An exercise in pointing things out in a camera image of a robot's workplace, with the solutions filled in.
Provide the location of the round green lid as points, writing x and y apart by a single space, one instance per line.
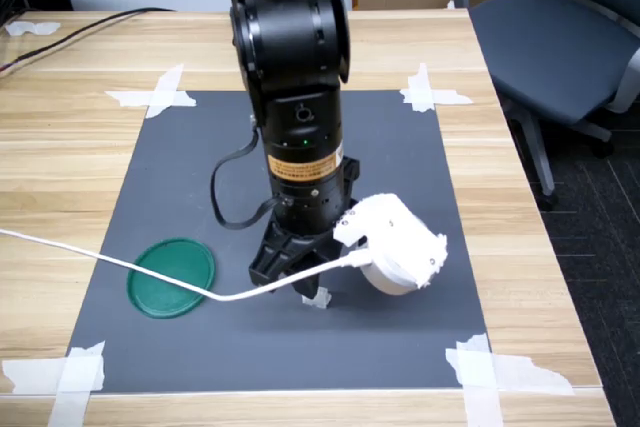
160 303

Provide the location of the dark grey office chair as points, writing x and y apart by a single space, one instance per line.
550 47

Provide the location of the white camera box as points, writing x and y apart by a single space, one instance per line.
395 237

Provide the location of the white tape piece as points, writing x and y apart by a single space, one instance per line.
75 377
30 28
422 97
480 377
160 97

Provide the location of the dark grey mat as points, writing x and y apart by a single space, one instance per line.
190 157

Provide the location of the small white plastic terminal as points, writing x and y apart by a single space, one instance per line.
320 301

